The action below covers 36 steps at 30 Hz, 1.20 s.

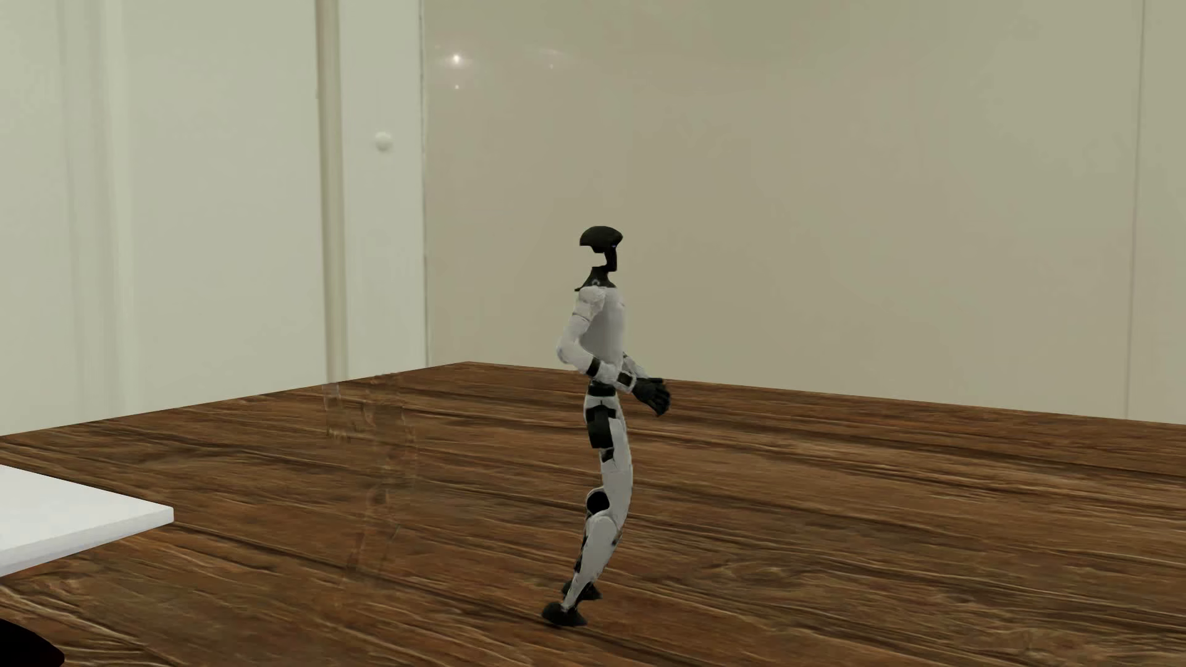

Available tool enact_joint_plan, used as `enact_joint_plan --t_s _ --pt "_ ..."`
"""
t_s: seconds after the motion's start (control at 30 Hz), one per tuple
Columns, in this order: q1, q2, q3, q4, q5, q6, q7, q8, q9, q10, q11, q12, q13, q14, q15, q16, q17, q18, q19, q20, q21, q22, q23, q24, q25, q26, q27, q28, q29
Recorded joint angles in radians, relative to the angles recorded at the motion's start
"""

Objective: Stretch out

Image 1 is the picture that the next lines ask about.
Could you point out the white left robot leg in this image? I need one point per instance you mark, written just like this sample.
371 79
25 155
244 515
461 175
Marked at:
586 589

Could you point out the white door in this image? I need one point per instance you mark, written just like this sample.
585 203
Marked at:
382 185

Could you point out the black rounded object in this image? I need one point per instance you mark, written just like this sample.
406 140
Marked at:
23 647

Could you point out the white round door knob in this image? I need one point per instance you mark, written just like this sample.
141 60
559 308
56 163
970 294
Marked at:
383 142

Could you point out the white robot leg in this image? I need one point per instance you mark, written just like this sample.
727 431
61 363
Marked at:
615 463
586 589

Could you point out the beige vertical post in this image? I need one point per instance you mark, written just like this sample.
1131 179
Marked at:
331 185

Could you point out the black robot head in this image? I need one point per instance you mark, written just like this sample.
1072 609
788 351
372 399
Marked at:
600 239

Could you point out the white table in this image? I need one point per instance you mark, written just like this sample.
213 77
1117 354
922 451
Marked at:
56 519

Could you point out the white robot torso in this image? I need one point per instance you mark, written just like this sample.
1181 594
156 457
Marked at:
611 324

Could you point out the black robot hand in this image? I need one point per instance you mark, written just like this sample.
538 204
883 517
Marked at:
653 395

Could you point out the white right robot leg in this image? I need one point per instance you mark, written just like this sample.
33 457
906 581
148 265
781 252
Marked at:
615 463

